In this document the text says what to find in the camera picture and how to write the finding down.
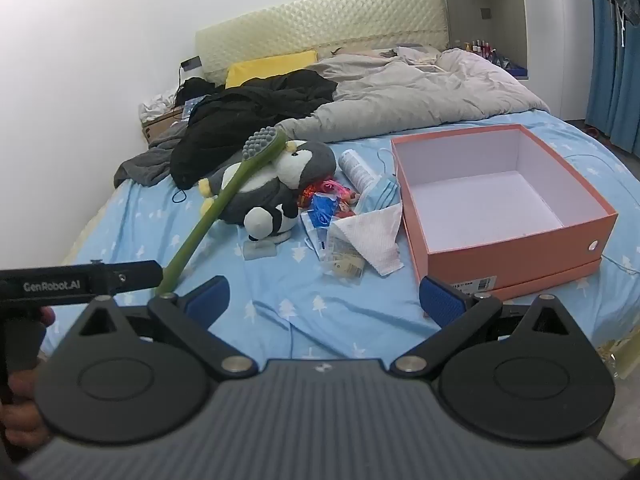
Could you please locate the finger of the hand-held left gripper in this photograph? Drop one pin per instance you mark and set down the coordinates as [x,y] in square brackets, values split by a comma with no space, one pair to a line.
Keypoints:
[137,276]

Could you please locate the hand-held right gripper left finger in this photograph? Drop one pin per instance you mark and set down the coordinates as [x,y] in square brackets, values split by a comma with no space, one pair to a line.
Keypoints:
[209,299]

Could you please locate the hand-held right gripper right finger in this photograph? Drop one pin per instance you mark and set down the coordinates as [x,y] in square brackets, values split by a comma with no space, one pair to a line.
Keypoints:
[442,302]

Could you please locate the orange cardboard box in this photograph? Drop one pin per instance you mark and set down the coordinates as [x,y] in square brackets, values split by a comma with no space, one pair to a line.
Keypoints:
[500,260]

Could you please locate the green massage stick grey head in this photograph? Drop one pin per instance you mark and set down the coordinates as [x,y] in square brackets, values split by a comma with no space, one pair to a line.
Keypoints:
[220,200]

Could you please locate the blue face mask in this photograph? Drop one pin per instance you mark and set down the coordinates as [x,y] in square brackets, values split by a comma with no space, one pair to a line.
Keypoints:
[380,195]

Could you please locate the blue plastic bag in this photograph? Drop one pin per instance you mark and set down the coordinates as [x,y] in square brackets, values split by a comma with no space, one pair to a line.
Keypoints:
[324,209]

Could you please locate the pink feathered flamingo toy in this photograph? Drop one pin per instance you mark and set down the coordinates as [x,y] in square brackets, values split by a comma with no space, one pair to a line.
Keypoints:
[337,190]

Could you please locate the person's left hand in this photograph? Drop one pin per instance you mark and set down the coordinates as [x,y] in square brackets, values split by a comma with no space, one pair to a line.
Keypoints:
[22,430]

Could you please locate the small clear plastic packet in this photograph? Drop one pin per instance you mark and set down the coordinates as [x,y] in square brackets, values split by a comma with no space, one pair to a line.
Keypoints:
[260,250]

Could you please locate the light blue printed bed sheet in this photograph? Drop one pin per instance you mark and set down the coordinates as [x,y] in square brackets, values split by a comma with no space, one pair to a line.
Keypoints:
[300,300]

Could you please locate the white paper towel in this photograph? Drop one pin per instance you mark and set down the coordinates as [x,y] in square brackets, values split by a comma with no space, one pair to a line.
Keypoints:
[375,240]

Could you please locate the small panda plush toy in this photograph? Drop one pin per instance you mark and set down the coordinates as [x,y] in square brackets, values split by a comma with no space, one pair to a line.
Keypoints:
[260,220]

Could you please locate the clear snack packet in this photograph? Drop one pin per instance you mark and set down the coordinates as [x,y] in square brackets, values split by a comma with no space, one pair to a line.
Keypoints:
[345,260]

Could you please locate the dark grey garment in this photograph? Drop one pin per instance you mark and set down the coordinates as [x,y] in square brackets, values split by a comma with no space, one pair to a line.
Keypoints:
[145,165]

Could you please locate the clear zip bag blue edge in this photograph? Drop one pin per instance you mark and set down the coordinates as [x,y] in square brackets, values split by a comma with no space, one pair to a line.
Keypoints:
[312,235]

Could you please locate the red foil wrapper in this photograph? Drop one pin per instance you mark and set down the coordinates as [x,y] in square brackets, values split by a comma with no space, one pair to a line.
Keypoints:
[310,195]

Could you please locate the brown cardboard box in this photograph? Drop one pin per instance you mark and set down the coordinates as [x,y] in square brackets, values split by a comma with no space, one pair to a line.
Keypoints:
[160,127]

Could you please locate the white printed tube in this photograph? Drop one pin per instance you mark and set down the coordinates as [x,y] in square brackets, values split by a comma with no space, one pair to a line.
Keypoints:
[355,167]

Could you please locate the grey penguin plush toy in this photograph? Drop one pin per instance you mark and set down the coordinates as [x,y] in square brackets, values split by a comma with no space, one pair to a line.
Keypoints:
[310,160]

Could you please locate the crumpled white cloth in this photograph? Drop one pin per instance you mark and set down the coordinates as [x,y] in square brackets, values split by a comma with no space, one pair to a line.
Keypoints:
[155,105]

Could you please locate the blue patterned packet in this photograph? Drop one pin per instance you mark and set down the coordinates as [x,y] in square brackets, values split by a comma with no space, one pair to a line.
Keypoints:
[195,106]

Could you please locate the black jacket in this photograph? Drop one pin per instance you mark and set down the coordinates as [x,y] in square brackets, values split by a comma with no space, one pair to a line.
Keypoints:
[240,110]

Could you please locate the grey duvet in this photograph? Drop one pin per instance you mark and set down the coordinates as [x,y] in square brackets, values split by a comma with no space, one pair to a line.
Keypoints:
[400,95]

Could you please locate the book on duvet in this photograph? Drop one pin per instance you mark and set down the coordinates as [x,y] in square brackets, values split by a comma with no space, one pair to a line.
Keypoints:
[427,68]

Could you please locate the yellow pillow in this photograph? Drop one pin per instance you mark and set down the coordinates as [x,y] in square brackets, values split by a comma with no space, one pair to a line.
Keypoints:
[270,66]

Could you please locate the blue storage box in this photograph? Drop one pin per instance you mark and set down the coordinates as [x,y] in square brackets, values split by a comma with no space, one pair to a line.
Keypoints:
[512,67]

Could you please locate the row of small bottles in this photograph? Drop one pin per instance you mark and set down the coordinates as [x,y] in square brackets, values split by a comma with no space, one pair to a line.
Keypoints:
[481,49]

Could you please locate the blue curtain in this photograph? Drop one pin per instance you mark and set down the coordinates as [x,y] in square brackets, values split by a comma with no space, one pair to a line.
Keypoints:
[605,60]

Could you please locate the cream padded headboard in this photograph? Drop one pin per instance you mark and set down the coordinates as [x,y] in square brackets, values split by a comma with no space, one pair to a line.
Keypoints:
[320,20]

